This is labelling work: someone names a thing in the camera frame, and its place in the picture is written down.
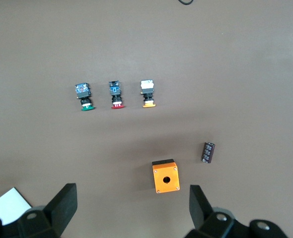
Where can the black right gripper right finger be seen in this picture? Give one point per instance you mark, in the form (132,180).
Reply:
(198,205)

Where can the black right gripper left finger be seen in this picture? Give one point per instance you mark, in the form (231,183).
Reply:
(64,205)

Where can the green push button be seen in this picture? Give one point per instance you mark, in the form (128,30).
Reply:
(85,96)

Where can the white drawer cabinet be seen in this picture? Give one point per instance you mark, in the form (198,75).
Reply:
(7,207)

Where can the red push button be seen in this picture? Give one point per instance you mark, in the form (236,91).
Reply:
(116,95)

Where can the yellow push button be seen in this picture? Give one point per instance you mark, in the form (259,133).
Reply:
(147,93)

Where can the black cylindrical capacitor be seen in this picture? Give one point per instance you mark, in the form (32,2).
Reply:
(208,152)

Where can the orange button enclosure box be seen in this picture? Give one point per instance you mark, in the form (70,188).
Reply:
(166,178)

